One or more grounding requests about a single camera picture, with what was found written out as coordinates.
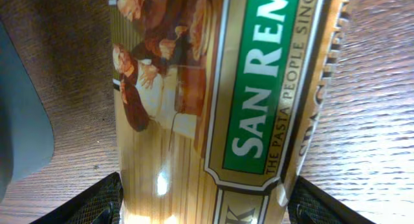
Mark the San Remo spaghetti packet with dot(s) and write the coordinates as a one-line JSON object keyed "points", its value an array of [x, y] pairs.
{"points": [[217, 101]]}

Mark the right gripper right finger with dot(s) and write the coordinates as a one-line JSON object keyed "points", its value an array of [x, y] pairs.
{"points": [[311, 205]]}

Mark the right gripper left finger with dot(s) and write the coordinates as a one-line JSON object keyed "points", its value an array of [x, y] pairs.
{"points": [[100, 203]]}

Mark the grey plastic slotted basket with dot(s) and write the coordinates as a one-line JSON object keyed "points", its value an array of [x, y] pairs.
{"points": [[27, 139]]}

